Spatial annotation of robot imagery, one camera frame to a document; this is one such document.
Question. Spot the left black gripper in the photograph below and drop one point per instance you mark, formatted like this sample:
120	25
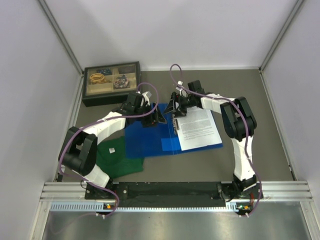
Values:
151	120

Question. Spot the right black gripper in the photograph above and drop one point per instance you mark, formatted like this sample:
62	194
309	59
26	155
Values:
182	112

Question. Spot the metal folder clip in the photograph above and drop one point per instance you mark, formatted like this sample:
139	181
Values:
175	124

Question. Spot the blue file folder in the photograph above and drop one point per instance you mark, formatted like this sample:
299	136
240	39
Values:
159	140

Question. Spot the printed white paper sheets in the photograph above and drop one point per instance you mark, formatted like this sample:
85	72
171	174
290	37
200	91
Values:
197	130

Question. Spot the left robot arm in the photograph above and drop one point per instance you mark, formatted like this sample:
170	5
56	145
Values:
80	146

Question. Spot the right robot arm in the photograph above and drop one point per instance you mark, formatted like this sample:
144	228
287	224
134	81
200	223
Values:
239	124

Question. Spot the colourful jewellery in box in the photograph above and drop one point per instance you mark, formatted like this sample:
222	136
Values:
121	82

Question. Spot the black compartment display box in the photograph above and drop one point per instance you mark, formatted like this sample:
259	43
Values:
98	83

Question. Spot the green folded t-shirt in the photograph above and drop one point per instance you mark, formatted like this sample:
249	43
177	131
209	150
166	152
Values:
111	158

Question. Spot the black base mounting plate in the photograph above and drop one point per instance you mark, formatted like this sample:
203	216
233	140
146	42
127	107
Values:
179	194

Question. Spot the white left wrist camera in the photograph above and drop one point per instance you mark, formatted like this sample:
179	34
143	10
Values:
146	98

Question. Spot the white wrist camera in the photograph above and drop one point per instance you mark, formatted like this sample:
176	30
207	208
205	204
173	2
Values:
179	86
146	98

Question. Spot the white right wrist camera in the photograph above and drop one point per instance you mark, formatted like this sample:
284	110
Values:
179	86

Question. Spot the grey slotted cable duct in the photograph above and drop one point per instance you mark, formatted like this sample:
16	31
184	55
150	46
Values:
101	207

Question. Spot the aluminium frame rail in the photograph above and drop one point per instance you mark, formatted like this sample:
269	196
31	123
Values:
273	191

